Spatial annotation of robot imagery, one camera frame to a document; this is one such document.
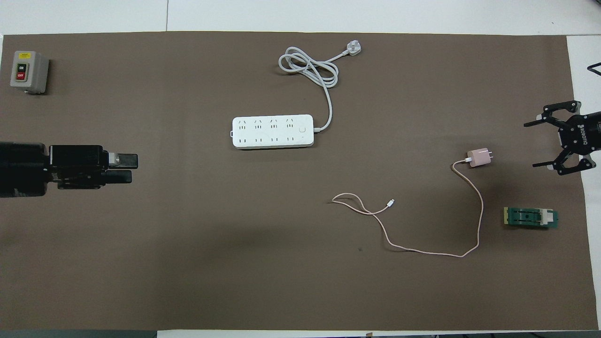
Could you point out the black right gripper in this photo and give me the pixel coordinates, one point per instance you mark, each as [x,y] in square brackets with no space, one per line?
[582,134]

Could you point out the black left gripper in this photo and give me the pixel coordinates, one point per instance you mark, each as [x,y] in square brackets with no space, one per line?
[70,166]

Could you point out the pink wall charger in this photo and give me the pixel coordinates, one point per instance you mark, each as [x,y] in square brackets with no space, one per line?
[479,157]

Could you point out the white power strip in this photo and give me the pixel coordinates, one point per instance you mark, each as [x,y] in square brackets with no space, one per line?
[272,131]

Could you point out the white three-pin plug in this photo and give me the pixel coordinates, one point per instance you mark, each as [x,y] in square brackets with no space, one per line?
[354,48]

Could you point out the brown table mat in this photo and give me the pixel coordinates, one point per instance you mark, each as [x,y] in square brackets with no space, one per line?
[188,258]

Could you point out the green knife switch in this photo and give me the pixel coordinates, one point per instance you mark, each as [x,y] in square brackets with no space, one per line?
[526,217]

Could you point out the grey on-off switch box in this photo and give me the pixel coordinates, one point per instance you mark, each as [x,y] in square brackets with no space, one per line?
[28,70]

